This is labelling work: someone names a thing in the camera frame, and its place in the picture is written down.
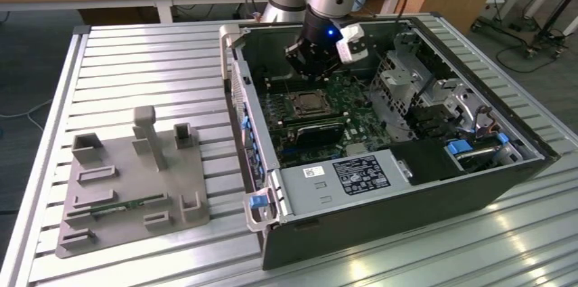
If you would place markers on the black graphics card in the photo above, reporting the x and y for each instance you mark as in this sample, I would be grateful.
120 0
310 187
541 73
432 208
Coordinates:
318 135

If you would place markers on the green motherboard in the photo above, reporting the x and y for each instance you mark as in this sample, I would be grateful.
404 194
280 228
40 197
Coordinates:
360 121

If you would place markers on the metal drive cage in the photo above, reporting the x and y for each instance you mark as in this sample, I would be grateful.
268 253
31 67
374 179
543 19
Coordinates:
396 90

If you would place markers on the blue disk carrier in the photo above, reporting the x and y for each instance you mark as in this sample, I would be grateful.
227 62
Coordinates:
456 150

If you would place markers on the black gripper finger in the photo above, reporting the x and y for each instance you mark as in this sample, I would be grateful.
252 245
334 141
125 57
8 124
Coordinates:
296 57
330 67

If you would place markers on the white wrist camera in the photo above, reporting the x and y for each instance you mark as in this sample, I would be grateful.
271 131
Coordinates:
352 43

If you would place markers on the grey parts rack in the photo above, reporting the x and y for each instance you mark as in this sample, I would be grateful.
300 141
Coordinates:
135 178

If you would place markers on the green RAM stick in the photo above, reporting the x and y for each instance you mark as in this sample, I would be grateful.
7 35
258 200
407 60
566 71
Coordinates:
119 206

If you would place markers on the metal locking lever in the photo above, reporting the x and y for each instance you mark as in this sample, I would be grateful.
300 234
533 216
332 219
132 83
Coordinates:
318 114

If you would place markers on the silver CPU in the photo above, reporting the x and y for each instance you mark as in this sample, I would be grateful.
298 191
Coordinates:
312 103

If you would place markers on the black RAM slot bank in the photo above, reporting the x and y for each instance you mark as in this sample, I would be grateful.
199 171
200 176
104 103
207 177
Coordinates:
315 120
278 85

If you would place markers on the small blue clip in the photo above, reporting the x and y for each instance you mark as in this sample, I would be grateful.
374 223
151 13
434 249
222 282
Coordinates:
502 138

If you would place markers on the CPU socket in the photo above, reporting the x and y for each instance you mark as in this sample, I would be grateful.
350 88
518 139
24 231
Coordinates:
299 114

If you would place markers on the blue case latch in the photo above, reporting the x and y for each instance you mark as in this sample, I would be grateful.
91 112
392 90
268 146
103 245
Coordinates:
258 202

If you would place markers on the black PC case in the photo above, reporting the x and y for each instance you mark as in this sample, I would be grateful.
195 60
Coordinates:
406 219

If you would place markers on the silver power supply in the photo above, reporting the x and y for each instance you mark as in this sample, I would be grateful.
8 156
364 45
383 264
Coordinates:
311 195

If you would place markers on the silver chipset heatsink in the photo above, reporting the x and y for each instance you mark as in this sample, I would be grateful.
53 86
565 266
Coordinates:
362 149

